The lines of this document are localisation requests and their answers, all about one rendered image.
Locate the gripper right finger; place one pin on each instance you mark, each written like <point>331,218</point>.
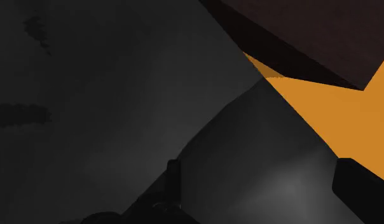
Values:
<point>362,192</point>

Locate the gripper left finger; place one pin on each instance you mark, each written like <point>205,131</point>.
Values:
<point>173,183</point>

